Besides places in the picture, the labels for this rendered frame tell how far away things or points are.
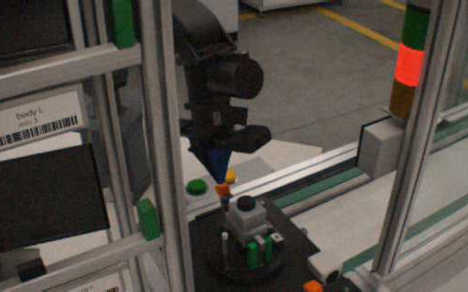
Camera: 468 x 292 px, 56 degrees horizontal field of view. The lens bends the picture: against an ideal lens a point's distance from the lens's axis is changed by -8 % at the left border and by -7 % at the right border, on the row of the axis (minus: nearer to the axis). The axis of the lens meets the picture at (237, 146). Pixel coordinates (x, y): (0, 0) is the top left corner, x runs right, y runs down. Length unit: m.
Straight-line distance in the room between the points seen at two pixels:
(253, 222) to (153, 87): 0.47
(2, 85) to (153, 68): 0.09
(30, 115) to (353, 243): 0.75
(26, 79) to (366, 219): 0.82
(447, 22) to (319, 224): 0.53
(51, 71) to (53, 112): 0.02
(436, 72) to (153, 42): 0.40
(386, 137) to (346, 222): 0.37
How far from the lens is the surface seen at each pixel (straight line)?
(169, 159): 0.34
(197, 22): 0.69
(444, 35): 0.59
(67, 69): 0.28
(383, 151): 0.65
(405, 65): 0.63
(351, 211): 1.01
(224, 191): 0.80
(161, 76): 0.31
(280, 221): 0.89
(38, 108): 0.29
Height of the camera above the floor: 1.58
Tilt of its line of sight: 34 degrees down
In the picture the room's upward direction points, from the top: straight up
